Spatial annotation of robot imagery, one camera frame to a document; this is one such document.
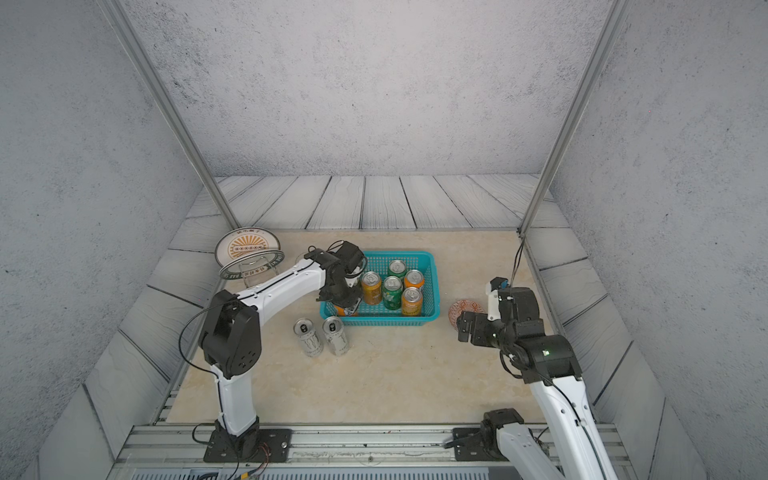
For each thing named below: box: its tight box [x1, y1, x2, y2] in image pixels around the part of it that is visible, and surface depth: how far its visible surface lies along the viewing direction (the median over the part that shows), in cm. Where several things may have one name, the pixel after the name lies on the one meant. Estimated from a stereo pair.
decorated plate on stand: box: [215, 227, 284, 279], surface depth 99 cm
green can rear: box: [388, 259, 407, 278], surface depth 98 cm
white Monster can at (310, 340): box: [293, 318, 323, 358], surface depth 81 cm
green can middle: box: [382, 275, 403, 311], surface depth 93 cm
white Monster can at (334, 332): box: [322, 315, 350, 357], surface depth 82 cm
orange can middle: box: [362, 271, 383, 305], surface depth 94 cm
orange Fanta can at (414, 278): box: [404, 269, 425, 289], surface depth 95 cm
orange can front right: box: [401, 286, 423, 317], surface depth 91 cm
